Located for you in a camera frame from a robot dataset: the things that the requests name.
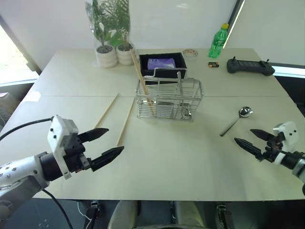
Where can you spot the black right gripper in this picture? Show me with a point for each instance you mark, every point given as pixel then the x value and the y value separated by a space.
pixel 271 151

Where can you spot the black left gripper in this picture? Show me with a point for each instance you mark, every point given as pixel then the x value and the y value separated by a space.
pixel 75 156

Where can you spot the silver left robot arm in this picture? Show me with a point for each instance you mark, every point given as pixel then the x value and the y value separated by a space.
pixel 20 171

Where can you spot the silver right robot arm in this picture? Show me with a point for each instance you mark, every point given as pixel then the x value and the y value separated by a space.
pixel 297 165

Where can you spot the black tray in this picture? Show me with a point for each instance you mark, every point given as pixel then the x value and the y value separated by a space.
pixel 143 64

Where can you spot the wooden chopstick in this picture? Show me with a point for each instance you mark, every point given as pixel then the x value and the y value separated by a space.
pixel 140 76
pixel 125 124
pixel 107 110
pixel 143 82

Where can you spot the black clamp under table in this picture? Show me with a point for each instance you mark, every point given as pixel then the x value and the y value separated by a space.
pixel 94 211
pixel 224 213

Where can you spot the beige rounded shape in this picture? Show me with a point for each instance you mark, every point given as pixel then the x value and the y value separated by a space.
pixel 122 214
pixel 190 214

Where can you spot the dark grey remote controller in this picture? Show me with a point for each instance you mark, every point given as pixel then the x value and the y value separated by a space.
pixel 247 66

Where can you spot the white paper slip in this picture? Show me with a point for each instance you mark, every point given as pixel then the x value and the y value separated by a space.
pixel 33 96

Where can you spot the black battery pack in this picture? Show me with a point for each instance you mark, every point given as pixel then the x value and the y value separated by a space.
pixel 213 64

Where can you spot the potted plant in white pot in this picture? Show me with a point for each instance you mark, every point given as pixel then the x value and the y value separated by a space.
pixel 125 56
pixel 106 56

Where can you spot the purple tissue packet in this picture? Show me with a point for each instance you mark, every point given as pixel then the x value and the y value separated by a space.
pixel 160 64

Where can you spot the green plastic bottle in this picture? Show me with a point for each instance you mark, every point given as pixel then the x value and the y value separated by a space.
pixel 217 43

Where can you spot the small shallow bowl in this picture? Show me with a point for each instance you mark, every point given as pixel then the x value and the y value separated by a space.
pixel 190 53

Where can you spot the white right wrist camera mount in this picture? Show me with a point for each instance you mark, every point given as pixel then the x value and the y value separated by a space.
pixel 289 136

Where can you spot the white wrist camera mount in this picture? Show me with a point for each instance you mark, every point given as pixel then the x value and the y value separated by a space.
pixel 56 133
pixel 289 136

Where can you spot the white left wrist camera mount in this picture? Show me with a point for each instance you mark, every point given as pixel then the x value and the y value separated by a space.
pixel 56 133

